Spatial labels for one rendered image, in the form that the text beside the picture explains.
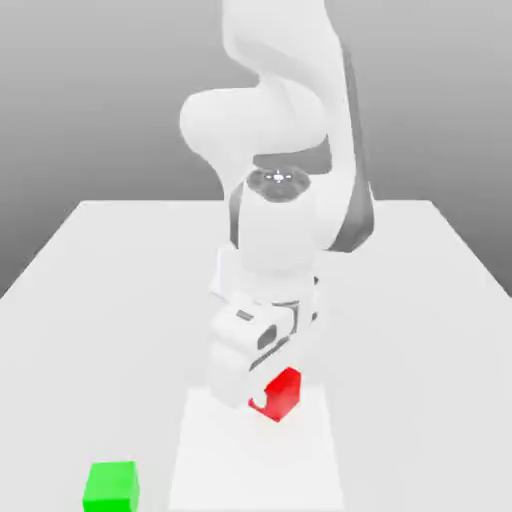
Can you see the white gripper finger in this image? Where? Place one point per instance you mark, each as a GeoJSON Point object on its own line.
{"type": "Point", "coordinates": [260, 396]}

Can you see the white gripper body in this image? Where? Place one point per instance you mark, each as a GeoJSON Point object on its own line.
{"type": "Point", "coordinates": [228, 376]}

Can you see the small red cube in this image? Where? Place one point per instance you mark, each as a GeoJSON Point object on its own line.
{"type": "Point", "coordinates": [284, 394]}

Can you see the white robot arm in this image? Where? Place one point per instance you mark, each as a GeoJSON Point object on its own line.
{"type": "Point", "coordinates": [280, 100]}

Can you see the small green cube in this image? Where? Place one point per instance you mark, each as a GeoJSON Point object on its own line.
{"type": "Point", "coordinates": [111, 488]}

